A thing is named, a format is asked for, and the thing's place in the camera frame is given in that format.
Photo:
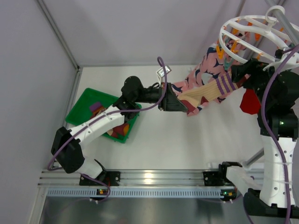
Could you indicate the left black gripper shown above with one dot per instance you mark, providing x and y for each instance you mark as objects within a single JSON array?
[{"x": 164, "y": 97}]

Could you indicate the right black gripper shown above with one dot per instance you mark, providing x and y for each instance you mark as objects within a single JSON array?
[{"x": 253, "y": 69}]

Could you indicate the teal clothes peg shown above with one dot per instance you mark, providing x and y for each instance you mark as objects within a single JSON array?
[{"x": 227, "y": 63}]

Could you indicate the beige purple striped sock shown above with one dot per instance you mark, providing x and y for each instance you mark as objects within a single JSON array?
[{"x": 198, "y": 96}]

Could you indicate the white round clip hanger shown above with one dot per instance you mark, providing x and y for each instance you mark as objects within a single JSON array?
[{"x": 261, "y": 35}]

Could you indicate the maroon purple orange sock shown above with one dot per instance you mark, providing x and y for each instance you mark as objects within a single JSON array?
[{"x": 96, "y": 108}]

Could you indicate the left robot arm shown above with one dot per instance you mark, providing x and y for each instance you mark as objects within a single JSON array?
[{"x": 68, "y": 144}]

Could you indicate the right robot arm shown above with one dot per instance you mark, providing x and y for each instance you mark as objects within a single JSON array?
[{"x": 277, "y": 92}]

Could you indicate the metal hanger stand pole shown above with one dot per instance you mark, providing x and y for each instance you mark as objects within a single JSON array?
[{"x": 279, "y": 13}]

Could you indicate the pink shark print shorts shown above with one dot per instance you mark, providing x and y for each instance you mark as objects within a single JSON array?
[{"x": 210, "y": 63}]

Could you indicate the red sock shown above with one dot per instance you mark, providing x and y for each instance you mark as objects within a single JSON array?
[{"x": 250, "y": 103}]

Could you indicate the green plastic tray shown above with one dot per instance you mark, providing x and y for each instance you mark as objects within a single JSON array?
[{"x": 80, "y": 112}]

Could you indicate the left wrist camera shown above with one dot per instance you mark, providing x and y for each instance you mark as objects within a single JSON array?
[{"x": 160, "y": 73}]

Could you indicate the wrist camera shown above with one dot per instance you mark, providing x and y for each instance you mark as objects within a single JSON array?
[
  {"x": 160, "y": 73},
  {"x": 285, "y": 60}
]

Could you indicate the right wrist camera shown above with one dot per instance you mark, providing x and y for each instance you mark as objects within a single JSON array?
[{"x": 285, "y": 60}]

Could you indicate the aluminium mounting rail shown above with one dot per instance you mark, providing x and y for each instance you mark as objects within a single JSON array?
[{"x": 137, "y": 184}]

